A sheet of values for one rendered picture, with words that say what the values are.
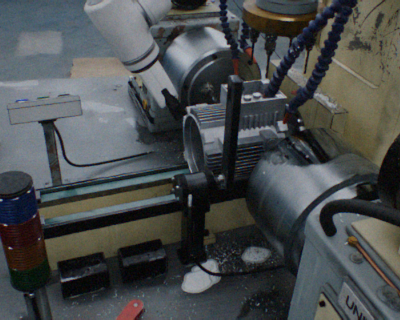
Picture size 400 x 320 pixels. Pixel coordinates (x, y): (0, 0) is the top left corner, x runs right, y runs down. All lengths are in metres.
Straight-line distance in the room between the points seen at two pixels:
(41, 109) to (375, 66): 0.78
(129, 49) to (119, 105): 0.80
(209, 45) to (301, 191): 0.60
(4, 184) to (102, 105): 1.10
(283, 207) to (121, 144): 0.81
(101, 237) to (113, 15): 0.48
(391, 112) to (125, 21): 0.59
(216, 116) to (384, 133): 0.37
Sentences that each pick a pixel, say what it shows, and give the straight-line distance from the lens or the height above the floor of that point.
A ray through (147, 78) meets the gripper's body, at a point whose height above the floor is 1.20.
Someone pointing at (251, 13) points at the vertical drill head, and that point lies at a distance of 1.03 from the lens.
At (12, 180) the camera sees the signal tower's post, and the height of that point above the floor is 1.22.
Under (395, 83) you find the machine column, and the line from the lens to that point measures 1.10.
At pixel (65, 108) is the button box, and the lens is 1.24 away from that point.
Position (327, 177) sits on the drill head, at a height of 1.16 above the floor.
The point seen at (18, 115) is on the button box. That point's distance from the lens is 1.24.
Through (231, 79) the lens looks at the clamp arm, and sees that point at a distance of 0.92.
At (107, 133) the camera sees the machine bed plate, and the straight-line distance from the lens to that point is 1.62.
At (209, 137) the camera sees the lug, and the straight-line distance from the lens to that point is 1.05.
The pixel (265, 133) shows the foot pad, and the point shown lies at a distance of 1.10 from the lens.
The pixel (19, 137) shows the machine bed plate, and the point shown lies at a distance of 1.65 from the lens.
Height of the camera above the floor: 1.63
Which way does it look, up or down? 34 degrees down
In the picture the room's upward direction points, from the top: 3 degrees clockwise
